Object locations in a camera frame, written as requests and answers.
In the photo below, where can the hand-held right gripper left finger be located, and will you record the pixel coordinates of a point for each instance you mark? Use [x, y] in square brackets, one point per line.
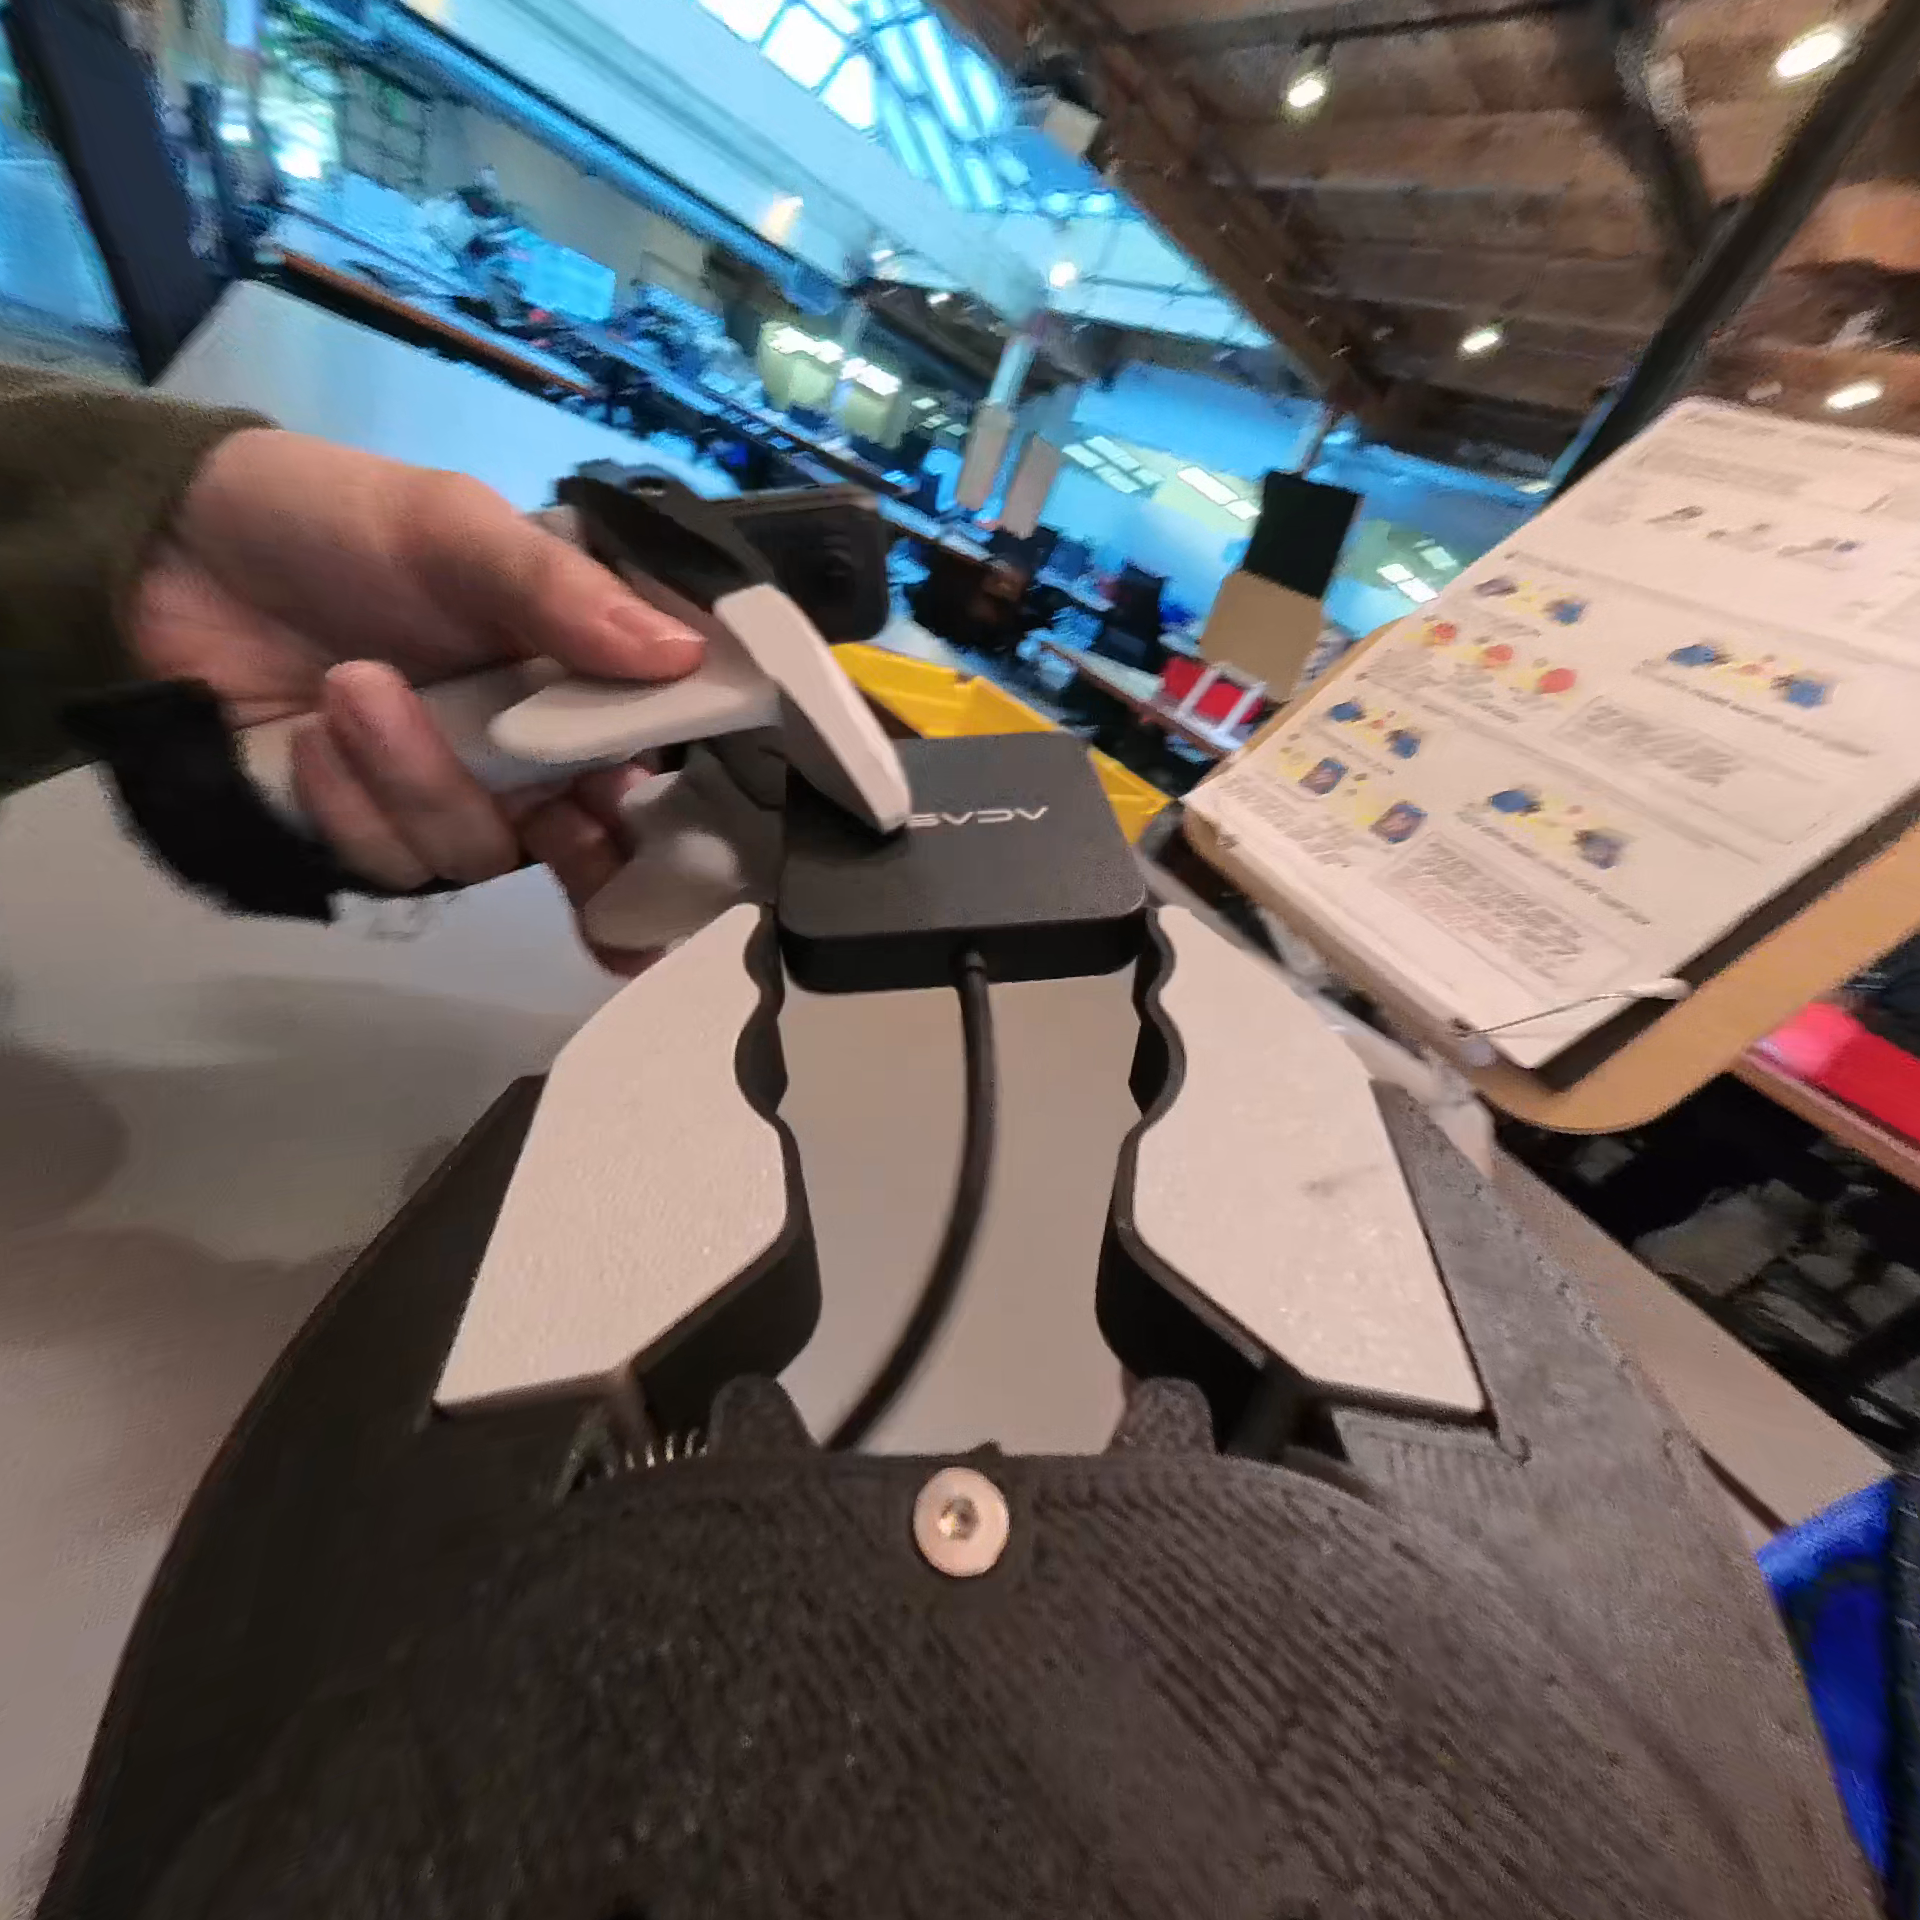
[629, 1184]

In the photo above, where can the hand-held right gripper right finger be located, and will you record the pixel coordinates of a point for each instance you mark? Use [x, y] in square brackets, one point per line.
[1290, 1184]

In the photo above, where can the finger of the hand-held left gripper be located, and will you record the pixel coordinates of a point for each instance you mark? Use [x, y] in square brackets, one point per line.
[668, 862]
[818, 705]

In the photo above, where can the yellow plastic bin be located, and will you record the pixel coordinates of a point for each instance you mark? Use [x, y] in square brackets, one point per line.
[931, 697]

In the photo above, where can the black square adapter box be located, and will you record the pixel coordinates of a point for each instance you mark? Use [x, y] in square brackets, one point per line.
[973, 884]

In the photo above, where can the blue plastic bin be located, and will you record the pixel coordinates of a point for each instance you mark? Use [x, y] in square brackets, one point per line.
[1828, 1622]

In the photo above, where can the person's left forearm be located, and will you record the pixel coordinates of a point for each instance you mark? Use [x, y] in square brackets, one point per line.
[76, 523]

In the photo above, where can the grey desk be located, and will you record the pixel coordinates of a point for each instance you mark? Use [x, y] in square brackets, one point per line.
[224, 1126]

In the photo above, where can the person's left hand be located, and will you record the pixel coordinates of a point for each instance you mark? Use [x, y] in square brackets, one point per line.
[345, 570]

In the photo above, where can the background office workstations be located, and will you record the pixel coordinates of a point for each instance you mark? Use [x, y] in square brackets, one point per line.
[674, 359]

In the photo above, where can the white flip chart sheet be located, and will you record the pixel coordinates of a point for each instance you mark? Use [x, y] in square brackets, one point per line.
[988, 458]
[1036, 487]

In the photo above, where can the wooden document stand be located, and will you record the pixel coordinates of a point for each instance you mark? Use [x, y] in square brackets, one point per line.
[1723, 1050]

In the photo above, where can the printed instruction sheet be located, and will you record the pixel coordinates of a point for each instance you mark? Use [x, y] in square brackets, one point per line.
[1650, 751]

